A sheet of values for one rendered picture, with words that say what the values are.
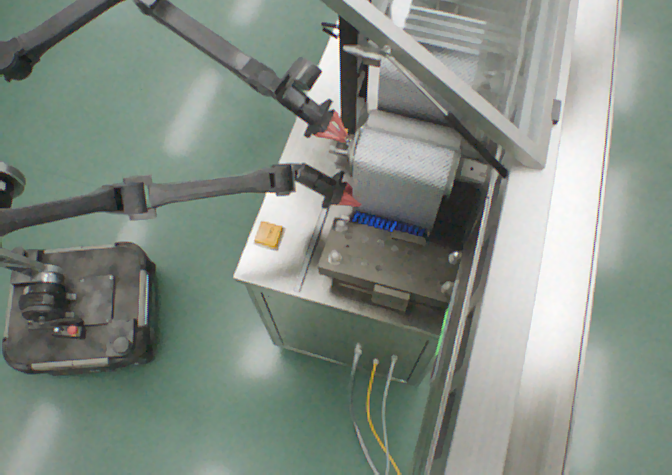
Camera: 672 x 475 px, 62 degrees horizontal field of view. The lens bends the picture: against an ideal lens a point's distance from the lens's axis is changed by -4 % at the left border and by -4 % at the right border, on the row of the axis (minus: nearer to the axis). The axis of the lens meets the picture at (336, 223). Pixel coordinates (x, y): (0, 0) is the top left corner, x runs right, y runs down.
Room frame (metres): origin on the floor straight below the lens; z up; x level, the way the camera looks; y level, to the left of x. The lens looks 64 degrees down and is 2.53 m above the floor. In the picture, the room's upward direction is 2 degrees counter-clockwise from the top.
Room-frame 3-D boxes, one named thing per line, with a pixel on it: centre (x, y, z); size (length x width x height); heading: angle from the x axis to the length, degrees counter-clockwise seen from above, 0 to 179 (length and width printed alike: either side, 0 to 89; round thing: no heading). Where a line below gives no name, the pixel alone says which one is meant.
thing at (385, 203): (0.73, -0.16, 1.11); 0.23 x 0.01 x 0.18; 71
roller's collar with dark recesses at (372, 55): (1.07, -0.13, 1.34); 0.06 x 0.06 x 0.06; 71
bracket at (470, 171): (0.73, -0.35, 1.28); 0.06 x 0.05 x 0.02; 71
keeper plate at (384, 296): (0.51, -0.14, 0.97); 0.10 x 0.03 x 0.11; 71
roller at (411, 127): (0.90, -0.22, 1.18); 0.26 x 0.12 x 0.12; 71
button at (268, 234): (0.75, 0.21, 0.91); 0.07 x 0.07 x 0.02; 71
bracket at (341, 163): (0.87, -0.04, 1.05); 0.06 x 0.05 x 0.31; 71
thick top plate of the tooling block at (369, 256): (0.60, -0.16, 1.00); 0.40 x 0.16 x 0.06; 71
